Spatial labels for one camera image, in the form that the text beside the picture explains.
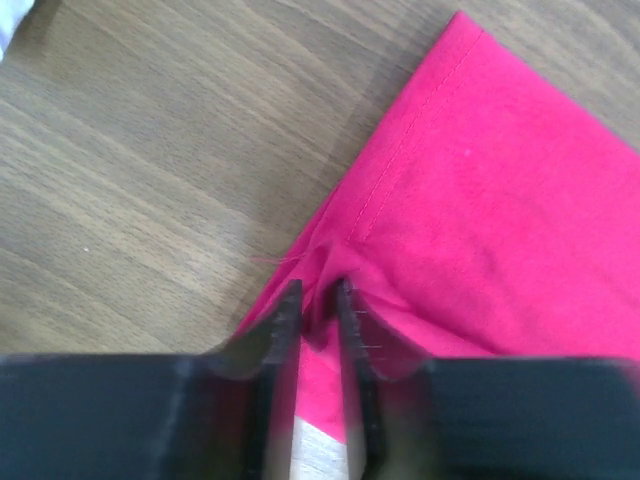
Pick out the pink t shirt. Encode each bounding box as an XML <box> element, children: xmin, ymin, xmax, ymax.
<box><xmin>244</xmin><ymin>12</ymin><xmax>639</xmax><ymax>440</ymax></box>

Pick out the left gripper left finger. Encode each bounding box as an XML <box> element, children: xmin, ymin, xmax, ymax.
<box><xmin>1</xmin><ymin>281</ymin><xmax>302</xmax><ymax>479</ymax></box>

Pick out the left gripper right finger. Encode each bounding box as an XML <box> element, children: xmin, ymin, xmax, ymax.
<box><xmin>335</xmin><ymin>281</ymin><xmax>639</xmax><ymax>479</ymax></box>

